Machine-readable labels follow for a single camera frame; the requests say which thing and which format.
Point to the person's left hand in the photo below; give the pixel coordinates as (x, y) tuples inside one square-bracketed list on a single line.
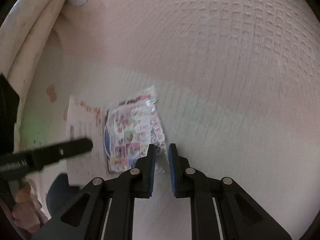
[(26, 212)]

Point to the colourful sticker packet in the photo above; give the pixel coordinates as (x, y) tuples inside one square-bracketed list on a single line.
[(130, 127)]

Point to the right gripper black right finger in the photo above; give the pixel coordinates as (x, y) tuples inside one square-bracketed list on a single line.
[(220, 209)]

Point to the pink Hello Kitty blanket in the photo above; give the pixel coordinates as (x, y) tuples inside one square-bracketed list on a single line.
[(237, 83)]

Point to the dark denim jeans leg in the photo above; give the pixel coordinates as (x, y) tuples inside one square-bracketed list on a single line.
[(60, 192)]

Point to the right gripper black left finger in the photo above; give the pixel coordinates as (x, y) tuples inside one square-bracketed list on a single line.
[(104, 209)]

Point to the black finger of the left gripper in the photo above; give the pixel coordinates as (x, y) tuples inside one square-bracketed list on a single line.
[(70, 148)]

